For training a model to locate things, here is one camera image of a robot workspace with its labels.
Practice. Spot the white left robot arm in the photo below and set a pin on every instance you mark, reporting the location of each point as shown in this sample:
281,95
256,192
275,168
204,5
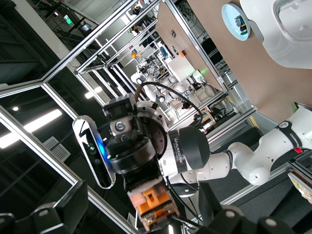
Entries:
243,156

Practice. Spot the orange push button switch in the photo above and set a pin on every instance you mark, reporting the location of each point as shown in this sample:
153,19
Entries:
156,207

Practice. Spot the light blue round plate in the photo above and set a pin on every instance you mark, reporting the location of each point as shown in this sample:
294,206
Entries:
231,22

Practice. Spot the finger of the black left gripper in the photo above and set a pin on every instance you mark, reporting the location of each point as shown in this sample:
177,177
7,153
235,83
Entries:
178,230

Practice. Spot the white lunch box grey latches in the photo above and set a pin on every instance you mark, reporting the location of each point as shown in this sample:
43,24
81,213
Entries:
287,36

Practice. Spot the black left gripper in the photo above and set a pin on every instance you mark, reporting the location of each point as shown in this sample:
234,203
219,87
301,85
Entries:
119,109

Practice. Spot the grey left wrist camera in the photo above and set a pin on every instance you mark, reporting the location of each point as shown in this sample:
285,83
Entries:
91,151

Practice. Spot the white air vent grille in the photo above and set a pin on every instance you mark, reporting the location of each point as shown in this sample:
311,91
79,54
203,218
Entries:
57,148

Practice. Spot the long ceiling light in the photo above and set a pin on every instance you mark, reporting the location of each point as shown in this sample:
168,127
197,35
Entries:
36,124

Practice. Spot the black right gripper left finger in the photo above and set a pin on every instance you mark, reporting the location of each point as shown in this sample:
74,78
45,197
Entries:
68,214

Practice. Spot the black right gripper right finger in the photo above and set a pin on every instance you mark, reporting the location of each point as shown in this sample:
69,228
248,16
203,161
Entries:
210,212

